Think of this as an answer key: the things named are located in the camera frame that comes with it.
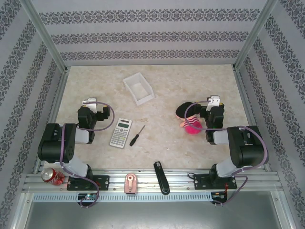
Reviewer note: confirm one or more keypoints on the red soda can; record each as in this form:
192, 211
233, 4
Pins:
53, 176

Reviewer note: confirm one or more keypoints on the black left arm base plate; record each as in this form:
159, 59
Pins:
102, 182

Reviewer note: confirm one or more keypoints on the pink pencil sharpener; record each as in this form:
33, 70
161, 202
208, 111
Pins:
130, 183

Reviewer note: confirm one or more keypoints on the aluminium frame post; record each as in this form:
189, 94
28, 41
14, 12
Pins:
256, 33

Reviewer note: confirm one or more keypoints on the aluminium front rail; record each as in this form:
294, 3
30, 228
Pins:
147, 181

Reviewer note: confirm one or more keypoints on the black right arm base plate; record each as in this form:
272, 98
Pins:
201, 182

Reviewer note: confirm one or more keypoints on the white plastic bin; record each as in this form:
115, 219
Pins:
139, 88

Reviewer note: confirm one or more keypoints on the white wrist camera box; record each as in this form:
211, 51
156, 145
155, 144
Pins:
90, 102
213, 101

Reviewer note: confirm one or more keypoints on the pink doll with black hair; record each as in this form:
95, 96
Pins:
192, 124

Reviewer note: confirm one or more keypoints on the black stapler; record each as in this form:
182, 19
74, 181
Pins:
162, 177

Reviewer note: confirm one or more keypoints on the small circuit board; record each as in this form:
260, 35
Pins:
87, 196
219, 195

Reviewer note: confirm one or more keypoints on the white scientific calculator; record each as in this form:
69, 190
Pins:
121, 132

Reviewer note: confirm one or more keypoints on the aluminium side rail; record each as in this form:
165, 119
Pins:
51, 119
251, 114

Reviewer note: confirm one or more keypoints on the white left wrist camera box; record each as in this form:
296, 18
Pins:
90, 102

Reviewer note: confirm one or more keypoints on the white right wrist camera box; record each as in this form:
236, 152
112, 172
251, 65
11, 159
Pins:
213, 101

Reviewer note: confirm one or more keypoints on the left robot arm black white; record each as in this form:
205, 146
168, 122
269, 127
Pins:
57, 143

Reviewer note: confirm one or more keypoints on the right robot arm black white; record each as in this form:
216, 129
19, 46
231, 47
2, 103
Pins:
246, 146

